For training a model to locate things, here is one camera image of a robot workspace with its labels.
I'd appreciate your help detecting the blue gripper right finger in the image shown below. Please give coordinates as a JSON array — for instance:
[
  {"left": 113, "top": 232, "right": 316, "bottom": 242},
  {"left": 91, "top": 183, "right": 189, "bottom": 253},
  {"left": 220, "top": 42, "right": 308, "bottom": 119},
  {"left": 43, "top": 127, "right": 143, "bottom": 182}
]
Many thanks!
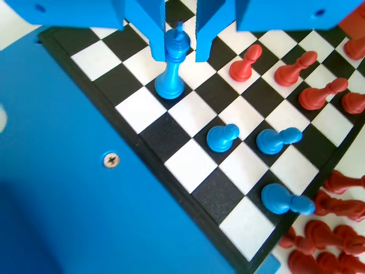
[{"left": 195, "top": 0, "right": 237, "bottom": 62}]

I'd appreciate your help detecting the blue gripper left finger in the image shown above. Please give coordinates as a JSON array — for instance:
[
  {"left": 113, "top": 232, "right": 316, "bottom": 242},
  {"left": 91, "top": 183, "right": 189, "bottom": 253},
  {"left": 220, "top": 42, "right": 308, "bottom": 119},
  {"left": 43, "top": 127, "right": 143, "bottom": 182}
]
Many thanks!
[{"left": 124, "top": 0, "right": 167, "bottom": 62}]

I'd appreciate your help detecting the blue chess king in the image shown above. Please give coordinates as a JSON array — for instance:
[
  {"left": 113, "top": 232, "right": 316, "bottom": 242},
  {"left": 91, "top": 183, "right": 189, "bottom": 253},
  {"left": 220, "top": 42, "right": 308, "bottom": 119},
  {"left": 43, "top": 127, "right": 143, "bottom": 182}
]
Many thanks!
[{"left": 154, "top": 22, "right": 190, "bottom": 100}]

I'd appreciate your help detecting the black and white chessboard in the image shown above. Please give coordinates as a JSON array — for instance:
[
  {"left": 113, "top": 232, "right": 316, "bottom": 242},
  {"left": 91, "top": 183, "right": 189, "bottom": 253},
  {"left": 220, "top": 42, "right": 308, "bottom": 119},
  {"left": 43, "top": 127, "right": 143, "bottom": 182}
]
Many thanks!
[{"left": 36, "top": 0, "right": 365, "bottom": 274}]

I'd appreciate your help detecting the blue pawn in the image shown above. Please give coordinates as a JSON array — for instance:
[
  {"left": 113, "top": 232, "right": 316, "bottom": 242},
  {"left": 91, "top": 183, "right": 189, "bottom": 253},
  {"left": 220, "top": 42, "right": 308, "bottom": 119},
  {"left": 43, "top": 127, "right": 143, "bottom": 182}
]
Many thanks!
[
  {"left": 255, "top": 127, "right": 303, "bottom": 155},
  {"left": 261, "top": 183, "right": 316, "bottom": 215},
  {"left": 206, "top": 124, "right": 240, "bottom": 152}
]

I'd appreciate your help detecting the silver screw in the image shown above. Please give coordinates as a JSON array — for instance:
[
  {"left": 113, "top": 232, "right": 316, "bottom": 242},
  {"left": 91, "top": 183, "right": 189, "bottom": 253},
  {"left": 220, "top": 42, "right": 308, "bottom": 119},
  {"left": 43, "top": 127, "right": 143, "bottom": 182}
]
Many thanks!
[{"left": 103, "top": 151, "right": 120, "bottom": 169}]

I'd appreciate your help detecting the red piece top right corner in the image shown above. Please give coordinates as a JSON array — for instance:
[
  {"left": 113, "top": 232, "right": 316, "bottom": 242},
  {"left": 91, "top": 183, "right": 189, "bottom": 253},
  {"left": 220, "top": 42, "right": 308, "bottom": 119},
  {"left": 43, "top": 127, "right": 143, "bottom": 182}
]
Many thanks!
[{"left": 338, "top": 5, "right": 365, "bottom": 38}]

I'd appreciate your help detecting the red king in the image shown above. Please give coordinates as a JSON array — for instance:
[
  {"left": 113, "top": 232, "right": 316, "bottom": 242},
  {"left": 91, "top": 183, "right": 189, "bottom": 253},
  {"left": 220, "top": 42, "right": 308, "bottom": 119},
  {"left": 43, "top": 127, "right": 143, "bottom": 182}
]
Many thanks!
[{"left": 323, "top": 170, "right": 365, "bottom": 195}]

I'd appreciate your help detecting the red bishop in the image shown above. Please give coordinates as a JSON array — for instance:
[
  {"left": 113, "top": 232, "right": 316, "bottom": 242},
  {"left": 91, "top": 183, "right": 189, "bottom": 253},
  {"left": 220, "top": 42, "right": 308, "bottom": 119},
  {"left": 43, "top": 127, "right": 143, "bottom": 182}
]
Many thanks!
[{"left": 304, "top": 219, "right": 347, "bottom": 249}]

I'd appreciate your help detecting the blue base plate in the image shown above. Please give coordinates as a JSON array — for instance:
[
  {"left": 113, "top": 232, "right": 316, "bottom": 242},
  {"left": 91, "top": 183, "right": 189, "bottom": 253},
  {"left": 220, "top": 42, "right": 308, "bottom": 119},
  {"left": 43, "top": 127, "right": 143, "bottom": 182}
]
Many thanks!
[{"left": 0, "top": 25, "right": 282, "bottom": 274}]

